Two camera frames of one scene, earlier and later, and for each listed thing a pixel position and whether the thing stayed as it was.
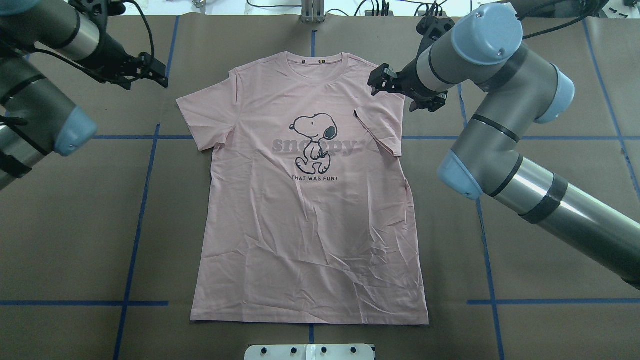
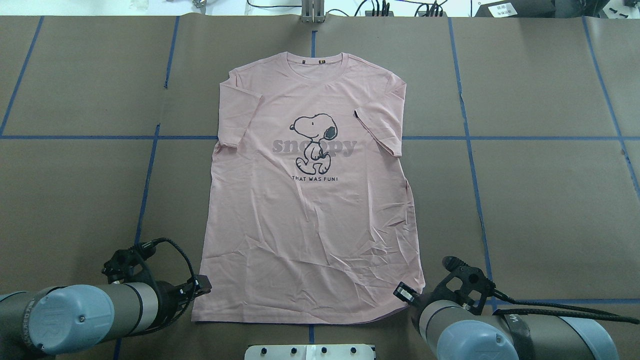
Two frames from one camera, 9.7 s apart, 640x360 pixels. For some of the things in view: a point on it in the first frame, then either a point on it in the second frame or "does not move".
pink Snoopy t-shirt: x=306 y=215 does not move
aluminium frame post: x=313 y=11 does not move
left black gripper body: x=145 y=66 -> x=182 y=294
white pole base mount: x=309 y=352 does not move
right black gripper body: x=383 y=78 -> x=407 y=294
